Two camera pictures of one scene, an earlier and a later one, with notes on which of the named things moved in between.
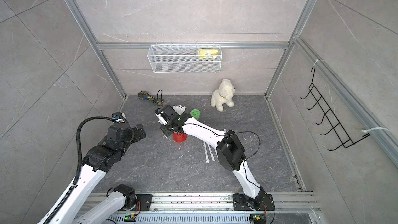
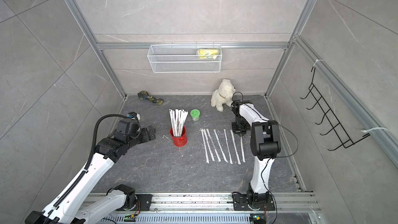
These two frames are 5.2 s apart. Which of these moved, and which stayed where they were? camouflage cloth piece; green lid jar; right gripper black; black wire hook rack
Moved: right gripper black
Stayed: green lid jar; black wire hook rack; camouflage cloth piece
